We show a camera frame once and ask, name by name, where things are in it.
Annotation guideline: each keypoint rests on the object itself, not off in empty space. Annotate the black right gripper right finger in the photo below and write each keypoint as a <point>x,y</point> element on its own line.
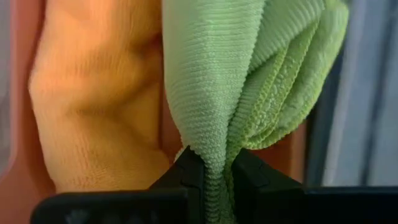
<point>261,189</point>

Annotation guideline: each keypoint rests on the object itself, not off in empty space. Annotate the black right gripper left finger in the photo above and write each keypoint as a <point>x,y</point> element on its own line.
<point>186,180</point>

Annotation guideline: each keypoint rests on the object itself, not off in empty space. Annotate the green microfiber towel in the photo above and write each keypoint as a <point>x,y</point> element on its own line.
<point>236,81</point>

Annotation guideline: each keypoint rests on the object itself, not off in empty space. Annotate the orange plastic basket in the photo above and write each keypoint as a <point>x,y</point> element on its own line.
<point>18,174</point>

